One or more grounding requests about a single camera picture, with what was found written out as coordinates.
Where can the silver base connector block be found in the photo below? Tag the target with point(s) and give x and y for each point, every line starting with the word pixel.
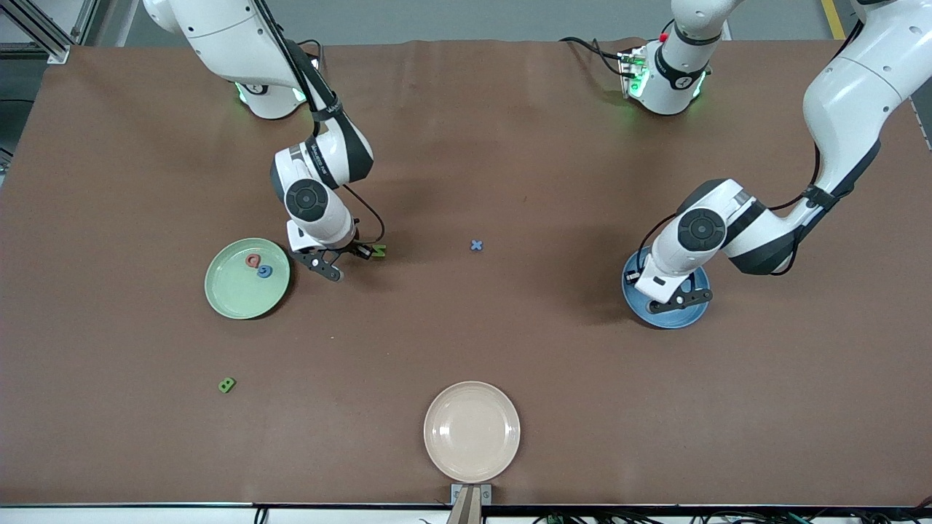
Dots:
pixel 632 73

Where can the aluminium frame profile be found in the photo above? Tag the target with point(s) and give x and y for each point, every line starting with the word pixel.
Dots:
pixel 58 54

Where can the green plate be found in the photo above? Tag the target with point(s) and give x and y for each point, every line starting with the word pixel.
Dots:
pixel 240 295

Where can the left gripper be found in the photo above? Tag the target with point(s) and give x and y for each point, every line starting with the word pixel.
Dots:
pixel 628 273

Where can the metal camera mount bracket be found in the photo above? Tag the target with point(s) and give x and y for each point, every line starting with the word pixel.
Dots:
pixel 470 502

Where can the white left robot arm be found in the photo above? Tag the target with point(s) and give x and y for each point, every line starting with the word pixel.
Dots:
pixel 852 94

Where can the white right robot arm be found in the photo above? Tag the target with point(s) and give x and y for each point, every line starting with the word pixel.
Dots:
pixel 233 44

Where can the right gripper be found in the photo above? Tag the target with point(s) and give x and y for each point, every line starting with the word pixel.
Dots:
pixel 360 248

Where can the green letter N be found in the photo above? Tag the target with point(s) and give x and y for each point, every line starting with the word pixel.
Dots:
pixel 380 252

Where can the blue plate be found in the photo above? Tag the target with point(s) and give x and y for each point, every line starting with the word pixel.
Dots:
pixel 670 322

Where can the pink letter Q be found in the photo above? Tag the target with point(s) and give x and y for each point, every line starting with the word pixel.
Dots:
pixel 249 261

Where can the brown table mat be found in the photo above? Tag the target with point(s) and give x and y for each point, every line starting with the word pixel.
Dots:
pixel 466 349

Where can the blue letter G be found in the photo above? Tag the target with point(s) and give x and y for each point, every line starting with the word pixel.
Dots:
pixel 260 273

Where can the green letter B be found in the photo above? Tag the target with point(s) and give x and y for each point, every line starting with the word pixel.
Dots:
pixel 227 385

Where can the beige plate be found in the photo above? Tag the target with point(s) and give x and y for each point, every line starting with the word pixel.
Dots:
pixel 472 433

